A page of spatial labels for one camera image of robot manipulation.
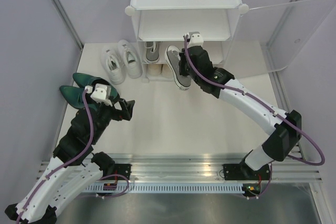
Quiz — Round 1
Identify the white slotted cable duct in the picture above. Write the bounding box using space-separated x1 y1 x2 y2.
83 183 244 194

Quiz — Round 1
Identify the grey canvas sneaker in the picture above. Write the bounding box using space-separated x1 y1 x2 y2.
144 41 160 63
165 45 191 91

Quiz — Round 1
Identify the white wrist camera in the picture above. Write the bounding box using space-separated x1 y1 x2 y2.
85 83 118 106
184 31 204 48

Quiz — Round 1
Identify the white plastic shoe cabinet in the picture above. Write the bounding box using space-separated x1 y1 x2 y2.
125 0 249 82

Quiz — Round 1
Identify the lower green heeled shoe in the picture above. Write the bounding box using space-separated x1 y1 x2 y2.
59 86 85 109

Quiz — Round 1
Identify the beige lace sneaker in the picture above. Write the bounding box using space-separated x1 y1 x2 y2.
147 64 162 76
162 64 173 79

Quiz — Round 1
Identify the green heeled shoe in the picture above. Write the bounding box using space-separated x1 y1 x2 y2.
72 72 120 99
59 86 85 109

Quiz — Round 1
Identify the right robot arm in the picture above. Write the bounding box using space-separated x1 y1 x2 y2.
166 46 301 180

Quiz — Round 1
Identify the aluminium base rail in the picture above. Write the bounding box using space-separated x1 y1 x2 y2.
110 154 322 183

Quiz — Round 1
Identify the left white sneaker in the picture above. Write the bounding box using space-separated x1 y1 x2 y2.
100 46 126 84

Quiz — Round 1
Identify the upper green heeled shoe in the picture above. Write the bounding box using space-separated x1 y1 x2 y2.
72 72 120 99

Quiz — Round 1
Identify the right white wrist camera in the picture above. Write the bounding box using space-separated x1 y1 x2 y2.
184 31 204 48

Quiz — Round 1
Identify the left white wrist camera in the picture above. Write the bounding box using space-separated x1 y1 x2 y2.
85 83 118 106

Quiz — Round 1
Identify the right white sneaker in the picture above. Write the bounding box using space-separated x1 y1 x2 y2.
118 39 143 79

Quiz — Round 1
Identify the white sneaker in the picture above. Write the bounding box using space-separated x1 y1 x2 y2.
100 46 126 84
118 39 143 79

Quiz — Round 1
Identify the translucent cabinet door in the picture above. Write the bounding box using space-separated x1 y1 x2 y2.
224 0 335 79

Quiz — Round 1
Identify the purple cable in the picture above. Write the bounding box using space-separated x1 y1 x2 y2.
183 34 326 201
14 89 95 222

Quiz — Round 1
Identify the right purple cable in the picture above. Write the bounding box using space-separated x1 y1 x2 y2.
183 34 326 201

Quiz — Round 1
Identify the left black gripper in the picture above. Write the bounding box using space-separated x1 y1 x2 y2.
89 92 135 143

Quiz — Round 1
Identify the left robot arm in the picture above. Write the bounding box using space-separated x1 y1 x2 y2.
5 98 135 223

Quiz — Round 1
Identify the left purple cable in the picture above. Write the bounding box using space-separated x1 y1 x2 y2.
14 89 95 222

